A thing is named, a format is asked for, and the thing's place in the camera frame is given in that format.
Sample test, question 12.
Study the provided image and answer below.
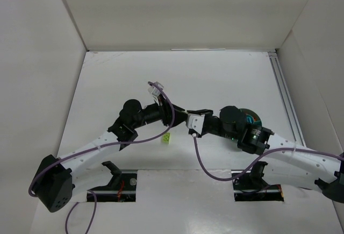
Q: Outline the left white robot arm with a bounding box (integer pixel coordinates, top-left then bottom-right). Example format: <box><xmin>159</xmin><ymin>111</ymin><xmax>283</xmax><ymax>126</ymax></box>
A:
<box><xmin>28</xmin><ymin>96</ymin><xmax>188</xmax><ymax>212</ymax></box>

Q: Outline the lime green lego brick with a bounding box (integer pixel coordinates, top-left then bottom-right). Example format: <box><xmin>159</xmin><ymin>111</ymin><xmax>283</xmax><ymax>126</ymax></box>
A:
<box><xmin>161</xmin><ymin>132</ymin><xmax>171</xmax><ymax>144</ymax></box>

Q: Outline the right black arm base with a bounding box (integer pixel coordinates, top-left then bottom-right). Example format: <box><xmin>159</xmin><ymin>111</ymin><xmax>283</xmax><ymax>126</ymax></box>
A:
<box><xmin>232</xmin><ymin>161</ymin><xmax>284</xmax><ymax>202</ymax></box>

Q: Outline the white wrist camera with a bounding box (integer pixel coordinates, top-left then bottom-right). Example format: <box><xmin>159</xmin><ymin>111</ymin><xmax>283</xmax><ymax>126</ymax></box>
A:
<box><xmin>186</xmin><ymin>114</ymin><xmax>205</xmax><ymax>136</ymax></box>
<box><xmin>148</xmin><ymin>81</ymin><xmax>164</xmax><ymax>103</ymax></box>

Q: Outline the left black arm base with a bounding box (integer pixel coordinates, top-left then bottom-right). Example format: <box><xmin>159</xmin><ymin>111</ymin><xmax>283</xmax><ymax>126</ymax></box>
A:
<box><xmin>91</xmin><ymin>161</ymin><xmax>138</xmax><ymax>203</ymax></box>

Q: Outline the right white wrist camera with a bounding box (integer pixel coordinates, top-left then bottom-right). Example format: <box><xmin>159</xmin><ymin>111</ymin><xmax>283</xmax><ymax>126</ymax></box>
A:
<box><xmin>186</xmin><ymin>114</ymin><xmax>205</xmax><ymax>136</ymax></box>

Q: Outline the aluminium rail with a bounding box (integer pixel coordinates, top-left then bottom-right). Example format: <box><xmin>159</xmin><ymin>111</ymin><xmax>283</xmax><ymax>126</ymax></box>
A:
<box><xmin>267</xmin><ymin>48</ymin><xmax>334</xmax><ymax>192</ymax></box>

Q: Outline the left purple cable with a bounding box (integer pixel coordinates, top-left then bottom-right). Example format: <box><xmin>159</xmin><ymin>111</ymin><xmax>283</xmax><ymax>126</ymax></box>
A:
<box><xmin>28</xmin><ymin>81</ymin><xmax>176</xmax><ymax>233</ymax></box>

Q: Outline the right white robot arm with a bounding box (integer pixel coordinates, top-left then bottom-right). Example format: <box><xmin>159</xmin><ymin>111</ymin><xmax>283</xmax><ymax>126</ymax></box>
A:
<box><xmin>186</xmin><ymin>106</ymin><xmax>343</xmax><ymax>203</ymax></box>

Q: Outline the teal divided round container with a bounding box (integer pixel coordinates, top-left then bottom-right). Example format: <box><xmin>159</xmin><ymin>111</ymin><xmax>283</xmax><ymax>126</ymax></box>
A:
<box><xmin>239</xmin><ymin>108</ymin><xmax>262</xmax><ymax>128</ymax></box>

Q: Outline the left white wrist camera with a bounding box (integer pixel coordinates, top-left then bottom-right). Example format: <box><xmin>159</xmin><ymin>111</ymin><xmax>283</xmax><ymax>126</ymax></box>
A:
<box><xmin>148</xmin><ymin>81</ymin><xmax>164</xmax><ymax>103</ymax></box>

